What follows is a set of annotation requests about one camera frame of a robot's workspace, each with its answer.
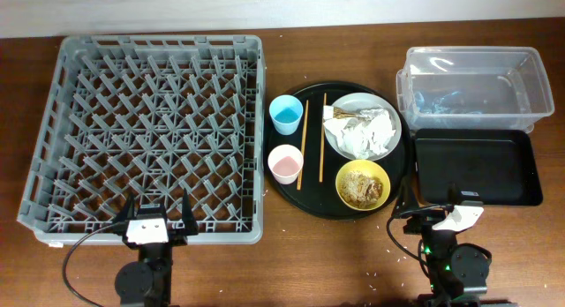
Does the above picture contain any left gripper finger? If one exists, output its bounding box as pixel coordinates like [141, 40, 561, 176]
[181, 190, 199, 236]
[112, 194, 135, 223]

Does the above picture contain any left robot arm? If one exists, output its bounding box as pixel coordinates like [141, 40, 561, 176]
[112, 193, 199, 306]

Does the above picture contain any gold foil wrapper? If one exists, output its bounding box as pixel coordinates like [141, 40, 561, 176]
[333, 107, 366, 119]

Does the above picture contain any grey round plate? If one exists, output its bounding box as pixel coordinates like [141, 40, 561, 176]
[323, 93, 402, 161]

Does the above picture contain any food scraps and rice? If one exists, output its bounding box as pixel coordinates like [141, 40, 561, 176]
[339, 171, 383, 209]

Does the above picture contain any pink plastic cup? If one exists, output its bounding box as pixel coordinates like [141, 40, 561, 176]
[267, 144, 304, 184]

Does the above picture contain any black rectangular tray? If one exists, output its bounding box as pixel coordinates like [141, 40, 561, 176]
[415, 129, 543, 206]

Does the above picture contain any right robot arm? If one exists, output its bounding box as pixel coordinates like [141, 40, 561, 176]
[386, 177, 513, 307]

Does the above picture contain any yellow bowl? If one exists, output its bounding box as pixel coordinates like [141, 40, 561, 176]
[335, 160, 391, 212]

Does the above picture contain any round black tray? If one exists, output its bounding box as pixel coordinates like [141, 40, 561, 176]
[264, 81, 414, 220]

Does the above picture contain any blue plastic cup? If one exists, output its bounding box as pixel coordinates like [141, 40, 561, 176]
[268, 94, 304, 135]

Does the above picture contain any wooden chopstick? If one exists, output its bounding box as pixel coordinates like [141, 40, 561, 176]
[297, 100, 309, 191]
[319, 93, 327, 183]

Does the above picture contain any grey dishwasher rack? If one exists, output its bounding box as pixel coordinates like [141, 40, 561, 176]
[17, 35, 266, 246]

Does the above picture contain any white napkin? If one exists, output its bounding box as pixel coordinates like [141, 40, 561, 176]
[324, 105, 397, 159]

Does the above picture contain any clear plastic bin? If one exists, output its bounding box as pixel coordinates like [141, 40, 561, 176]
[395, 46, 554, 132]

